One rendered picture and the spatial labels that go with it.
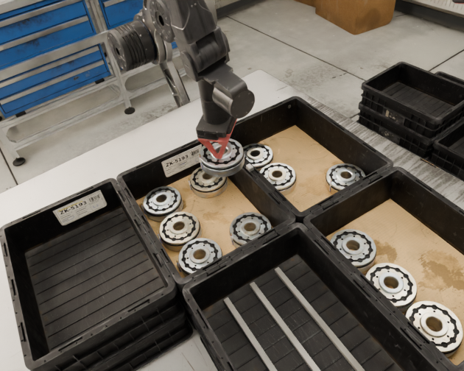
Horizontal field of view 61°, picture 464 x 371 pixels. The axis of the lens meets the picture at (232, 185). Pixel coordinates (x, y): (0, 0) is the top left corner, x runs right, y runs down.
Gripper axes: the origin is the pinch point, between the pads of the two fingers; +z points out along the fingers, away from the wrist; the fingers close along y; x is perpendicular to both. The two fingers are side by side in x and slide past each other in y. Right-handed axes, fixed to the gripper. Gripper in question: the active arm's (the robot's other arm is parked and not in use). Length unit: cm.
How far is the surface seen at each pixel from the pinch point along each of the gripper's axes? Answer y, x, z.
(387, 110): 93, -47, 52
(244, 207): 0.6, -4.3, 20.8
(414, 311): -22, -44, 16
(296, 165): 18.6, -15.4, 20.9
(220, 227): -7.1, 0.3, 20.8
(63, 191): 7, 62, 36
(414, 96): 112, -60, 56
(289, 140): 29.9, -11.6, 21.3
